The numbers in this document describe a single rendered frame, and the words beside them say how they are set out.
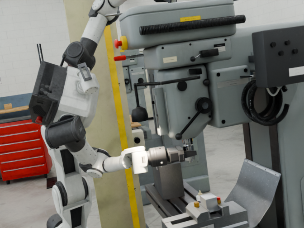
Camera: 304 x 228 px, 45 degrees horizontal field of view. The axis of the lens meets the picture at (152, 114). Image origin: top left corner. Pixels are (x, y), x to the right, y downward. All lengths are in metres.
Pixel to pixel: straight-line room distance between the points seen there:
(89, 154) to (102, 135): 1.61
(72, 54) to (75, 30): 1.48
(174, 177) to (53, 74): 0.81
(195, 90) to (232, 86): 0.16
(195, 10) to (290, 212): 1.00
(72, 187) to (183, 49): 1.00
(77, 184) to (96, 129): 1.31
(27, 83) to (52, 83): 8.85
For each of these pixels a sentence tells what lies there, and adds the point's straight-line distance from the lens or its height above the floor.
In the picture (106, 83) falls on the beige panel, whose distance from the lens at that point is 3.30.
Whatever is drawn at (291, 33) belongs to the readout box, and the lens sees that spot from 1.46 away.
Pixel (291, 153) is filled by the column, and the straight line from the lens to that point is 1.74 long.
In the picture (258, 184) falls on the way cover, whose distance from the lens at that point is 1.88.
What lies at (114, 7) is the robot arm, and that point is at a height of 1.96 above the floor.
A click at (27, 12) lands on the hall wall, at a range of 10.67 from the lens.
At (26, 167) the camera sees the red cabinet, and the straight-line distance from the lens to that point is 6.22.
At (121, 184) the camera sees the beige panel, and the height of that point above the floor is 0.56.
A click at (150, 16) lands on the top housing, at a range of 1.48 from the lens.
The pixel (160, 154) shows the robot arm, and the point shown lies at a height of 1.26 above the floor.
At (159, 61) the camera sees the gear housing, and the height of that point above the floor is 1.66.
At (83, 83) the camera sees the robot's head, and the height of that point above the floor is 1.61.
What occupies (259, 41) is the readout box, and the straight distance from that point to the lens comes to 1.42.
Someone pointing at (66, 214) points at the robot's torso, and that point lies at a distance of 2.13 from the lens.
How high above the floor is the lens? 1.68
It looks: 9 degrees down
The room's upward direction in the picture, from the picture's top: 8 degrees counter-clockwise
